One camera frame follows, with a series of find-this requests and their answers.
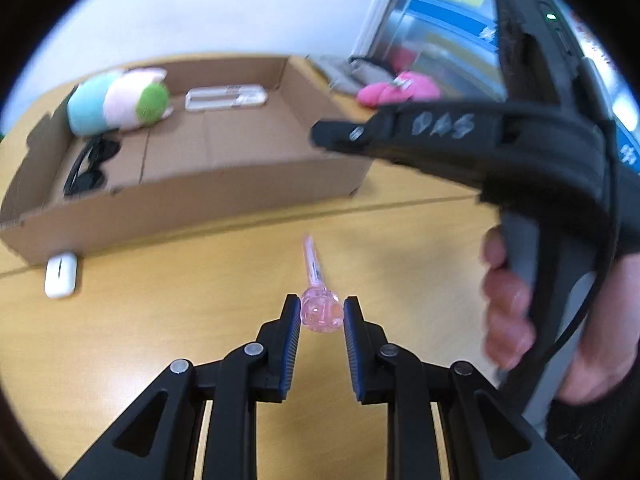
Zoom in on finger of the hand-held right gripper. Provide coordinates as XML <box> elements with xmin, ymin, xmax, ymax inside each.
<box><xmin>310</xmin><ymin>101</ymin><xmax>506</xmax><ymax>197</ymax></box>

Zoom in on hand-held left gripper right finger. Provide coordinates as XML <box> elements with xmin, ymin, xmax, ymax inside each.
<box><xmin>342</xmin><ymin>296</ymin><xmax>581</xmax><ymax>480</ymax></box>

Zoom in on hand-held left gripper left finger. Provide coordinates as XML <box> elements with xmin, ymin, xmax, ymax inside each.
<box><xmin>62</xmin><ymin>294</ymin><xmax>302</xmax><ymax>480</ymax></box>

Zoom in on pink pen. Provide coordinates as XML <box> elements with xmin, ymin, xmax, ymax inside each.
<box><xmin>299</xmin><ymin>234</ymin><xmax>345</xmax><ymax>335</ymax></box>

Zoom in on cardboard box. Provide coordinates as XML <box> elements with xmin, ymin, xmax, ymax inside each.
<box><xmin>0</xmin><ymin>55</ymin><xmax>371</xmax><ymax>267</ymax></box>

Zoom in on clear plastic case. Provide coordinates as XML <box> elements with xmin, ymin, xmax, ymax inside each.
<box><xmin>185</xmin><ymin>83</ymin><xmax>267</xmax><ymax>112</ymax></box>

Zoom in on black sunglasses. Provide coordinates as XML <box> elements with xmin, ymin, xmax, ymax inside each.
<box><xmin>62</xmin><ymin>137</ymin><xmax>122</xmax><ymax>197</ymax></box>

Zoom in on pink blue green plush toy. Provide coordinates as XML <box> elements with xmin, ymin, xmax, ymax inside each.
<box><xmin>66</xmin><ymin>67</ymin><xmax>173</xmax><ymax>136</ymax></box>

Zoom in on person's right forearm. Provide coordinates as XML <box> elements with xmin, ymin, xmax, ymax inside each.
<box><xmin>545</xmin><ymin>357</ymin><xmax>640</xmax><ymax>480</ymax></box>

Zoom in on person's right hand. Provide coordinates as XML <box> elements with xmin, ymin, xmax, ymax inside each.
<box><xmin>481</xmin><ymin>225</ymin><xmax>640</xmax><ymax>407</ymax></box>

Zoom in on grey bag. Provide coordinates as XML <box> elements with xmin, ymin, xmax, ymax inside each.
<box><xmin>307</xmin><ymin>54</ymin><xmax>401</xmax><ymax>95</ymax></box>

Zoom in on glass door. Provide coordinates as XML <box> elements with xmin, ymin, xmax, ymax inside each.
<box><xmin>350</xmin><ymin>0</ymin><xmax>506</xmax><ymax>106</ymax></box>

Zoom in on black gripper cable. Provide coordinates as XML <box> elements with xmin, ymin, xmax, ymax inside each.
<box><xmin>500</xmin><ymin>110</ymin><xmax>626</xmax><ymax>391</ymax></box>

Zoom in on white wireless mouse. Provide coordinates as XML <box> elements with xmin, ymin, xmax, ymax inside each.
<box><xmin>44</xmin><ymin>252</ymin><xmax>78</xmax><ymax>300</ymax></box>

